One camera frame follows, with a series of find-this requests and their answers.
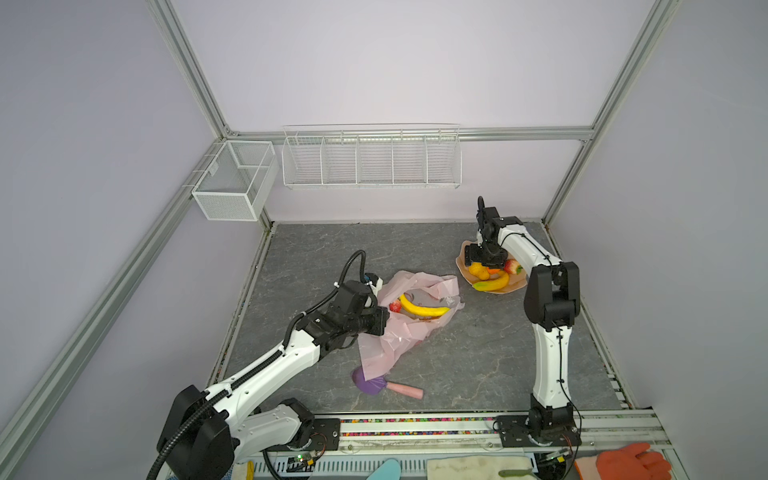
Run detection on pink plastic bag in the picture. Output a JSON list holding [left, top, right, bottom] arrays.
[[358, 270, 464, 380]]

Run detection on peach with green leaves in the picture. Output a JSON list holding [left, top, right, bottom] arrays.
[[504, 258, 524, 276]]

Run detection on small white wire basket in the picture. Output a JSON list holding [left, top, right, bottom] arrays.
[[192, 140, 279, 222]]

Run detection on beige cloth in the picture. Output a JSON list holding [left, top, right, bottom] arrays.
[[426, 455, 536, 480]]

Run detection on yellow green banana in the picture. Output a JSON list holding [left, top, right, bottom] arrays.
[[399, 294, 450, 318], [473, 271, 509, 292]]

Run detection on purple pink spatula brush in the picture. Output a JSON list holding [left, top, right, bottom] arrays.
[[351, 367, 424, 400]]

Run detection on teal tool handle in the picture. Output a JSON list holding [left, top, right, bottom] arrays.
[[366, 459, 402, 480]]

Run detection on long white wire shelf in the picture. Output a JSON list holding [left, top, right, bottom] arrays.
[[282, 123, 463, 189]]

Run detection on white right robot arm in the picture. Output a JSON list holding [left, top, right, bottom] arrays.
[[464, 198, 581, 447]]

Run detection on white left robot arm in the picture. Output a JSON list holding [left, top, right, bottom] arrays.
[[147, 250, 389, 479]]

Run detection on yellow wrinkled pear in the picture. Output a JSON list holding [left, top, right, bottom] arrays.
[[468, 262, 491, 281]]

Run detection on orange rubber glove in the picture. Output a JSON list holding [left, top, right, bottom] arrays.
[[575, 443, 672, 480]]

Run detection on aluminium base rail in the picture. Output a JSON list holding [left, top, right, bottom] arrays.
[[166, 410, 667, 457]]

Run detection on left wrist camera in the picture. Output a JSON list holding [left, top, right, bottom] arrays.
[[364, 272, 384, 296]]

